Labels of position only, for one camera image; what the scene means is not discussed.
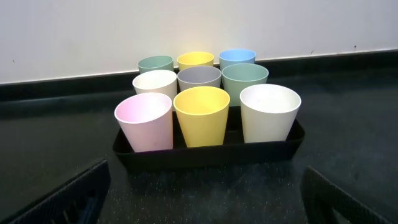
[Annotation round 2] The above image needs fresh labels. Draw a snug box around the green cup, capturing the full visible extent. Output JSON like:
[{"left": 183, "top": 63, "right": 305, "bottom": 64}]
[
  {"left": 221, "top": 63, "right": 270, "bottom": 107},
  {"left": 137, "top": 55, "right": 175, "bottom": 75}
]

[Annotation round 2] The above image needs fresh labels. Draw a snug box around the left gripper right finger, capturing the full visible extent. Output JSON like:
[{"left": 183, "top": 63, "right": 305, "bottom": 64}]
[{"left": 300, "top": 166, "right": 396, "bottom": 224}]

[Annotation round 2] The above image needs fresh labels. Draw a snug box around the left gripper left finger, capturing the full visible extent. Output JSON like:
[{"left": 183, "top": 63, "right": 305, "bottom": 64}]
[{"left": 0, "top": 159, "right": 112, "bottom": 224}]

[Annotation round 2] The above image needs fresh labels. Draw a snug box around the blue cup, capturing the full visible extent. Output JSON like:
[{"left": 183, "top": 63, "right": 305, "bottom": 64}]
[{"left": 218, "top": 48, "right": 257, "bottom": 71}]

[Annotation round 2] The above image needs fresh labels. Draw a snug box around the black tray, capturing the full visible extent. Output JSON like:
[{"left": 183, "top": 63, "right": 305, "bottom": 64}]
[{"left": 112, "top": 105, "right": 306, "bottom": 170}]

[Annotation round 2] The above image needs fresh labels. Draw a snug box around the white cup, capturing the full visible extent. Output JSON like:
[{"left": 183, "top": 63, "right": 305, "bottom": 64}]
[
  {"left": 239, "top": 83, "right": 302, "bottom": 144},
  {"left": 132, "top": 69, "right": 178, "bottom": 111}
]

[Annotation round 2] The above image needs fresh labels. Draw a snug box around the pink cup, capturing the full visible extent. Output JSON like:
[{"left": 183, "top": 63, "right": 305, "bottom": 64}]
[{"left": 114, "top": 91, "right": 174, "bottom": 153}]

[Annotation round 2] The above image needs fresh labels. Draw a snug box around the yellow cup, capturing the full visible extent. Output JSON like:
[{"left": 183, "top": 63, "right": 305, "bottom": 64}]
[
  {"left": 173, "top": 86, "right": 231, "bottom": 148},
  {"left": 177, "top": 51, "right": 215, "bottom": 72}
]

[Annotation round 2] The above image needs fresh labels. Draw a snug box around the grey cup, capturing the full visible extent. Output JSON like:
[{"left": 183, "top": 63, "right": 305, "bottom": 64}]
[{"left": 177, "top": 65, "right": 223, "bottom": 93}]

